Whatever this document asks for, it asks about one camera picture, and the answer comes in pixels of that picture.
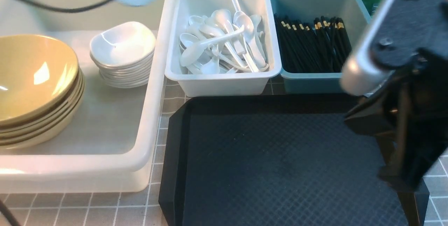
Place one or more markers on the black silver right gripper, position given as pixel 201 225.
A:
pixel 402 59

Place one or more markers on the white square sauce dish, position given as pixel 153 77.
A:
pixel 123 45

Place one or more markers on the yellow noodle bowl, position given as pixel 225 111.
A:
pixel 36 72

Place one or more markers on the white ceramic soup spoon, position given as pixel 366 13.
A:
pixel 192 53

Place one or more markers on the stacked yellow bowl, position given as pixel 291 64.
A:
pixel 47 127
pixel 43 123
pixel 74 89
pixel 49 131

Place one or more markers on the bottom stacked yellow bowl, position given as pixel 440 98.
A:
pixel 47 127

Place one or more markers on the top stacked yellow bowl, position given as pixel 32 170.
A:
pixel 74 89

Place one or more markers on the black chopsticks bundle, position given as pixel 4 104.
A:
pixel 318 47

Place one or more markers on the blue-grey chopstick bin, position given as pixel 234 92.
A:
pixel 355 17

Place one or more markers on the white spoons pile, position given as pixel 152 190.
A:
pixel 243 54

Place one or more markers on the white spoon bin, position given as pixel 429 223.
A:
pixel 222 84

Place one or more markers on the black serving tray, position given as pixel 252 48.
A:
pixel 278 160

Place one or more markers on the lower stacked white dishes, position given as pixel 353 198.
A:
pixel 128 80

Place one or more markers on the top stacked white dish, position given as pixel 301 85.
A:
pixel 138 67

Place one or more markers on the large white plastic tub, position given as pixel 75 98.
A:
pixel 109 144

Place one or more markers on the grey checkered table mat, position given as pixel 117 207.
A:
pixel 141 209

